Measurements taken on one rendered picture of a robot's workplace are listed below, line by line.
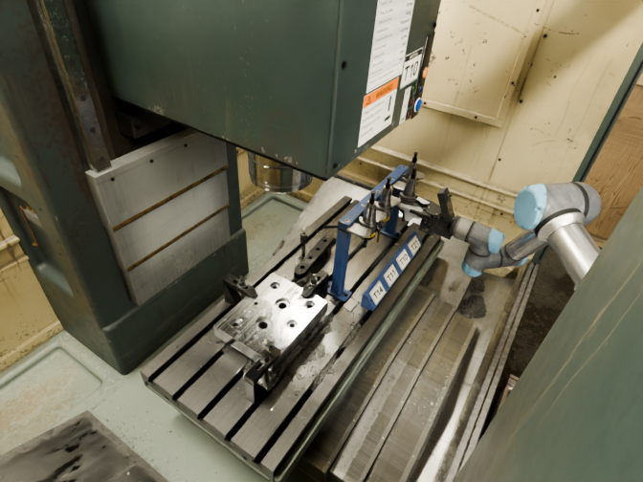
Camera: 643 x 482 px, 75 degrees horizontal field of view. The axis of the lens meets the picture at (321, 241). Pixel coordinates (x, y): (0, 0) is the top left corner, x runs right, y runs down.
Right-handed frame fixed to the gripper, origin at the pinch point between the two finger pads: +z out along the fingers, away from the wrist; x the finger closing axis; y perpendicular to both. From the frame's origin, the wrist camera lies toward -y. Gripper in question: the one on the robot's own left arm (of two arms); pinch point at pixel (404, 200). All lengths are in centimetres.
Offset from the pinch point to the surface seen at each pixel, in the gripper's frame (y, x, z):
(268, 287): 22, -47, 24
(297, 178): -30, -54, 10
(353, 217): -2.6, -24.4, 7.5
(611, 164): 48, 218, -76
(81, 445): 55, -108, 48
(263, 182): -28, -59, 16
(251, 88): -51, -64, 15
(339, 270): 17.5, -28.7, 7.7
